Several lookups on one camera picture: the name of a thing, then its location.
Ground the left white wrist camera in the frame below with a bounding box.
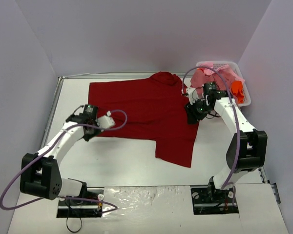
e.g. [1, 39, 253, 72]
[97, 111, 115, 129]

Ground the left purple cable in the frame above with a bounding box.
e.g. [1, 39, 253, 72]
[0, 109, 128, 216]

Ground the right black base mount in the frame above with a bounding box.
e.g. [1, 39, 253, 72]
[190, 186, 239, 215]

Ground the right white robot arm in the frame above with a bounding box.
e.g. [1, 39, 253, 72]
[182, 82, 268, 201]

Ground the dark red t-shirt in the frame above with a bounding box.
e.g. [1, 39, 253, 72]
[88, 72, 198, 168]

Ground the white plastic basket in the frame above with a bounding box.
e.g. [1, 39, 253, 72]
[190, 61, 251, 107]

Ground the black thin cable loop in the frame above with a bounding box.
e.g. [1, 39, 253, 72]
[65, 209, 83, 233]

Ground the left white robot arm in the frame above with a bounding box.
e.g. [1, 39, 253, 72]
[20, 105, 100, 204]

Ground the pink t-shirt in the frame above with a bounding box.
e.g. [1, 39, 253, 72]
[190, 62, 245, 94]

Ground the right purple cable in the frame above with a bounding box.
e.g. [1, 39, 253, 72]
[181, 66, 241, 207]

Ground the purple cable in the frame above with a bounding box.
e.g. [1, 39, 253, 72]
[0, 109, 128, 216]
[181, 66, 241, 207]

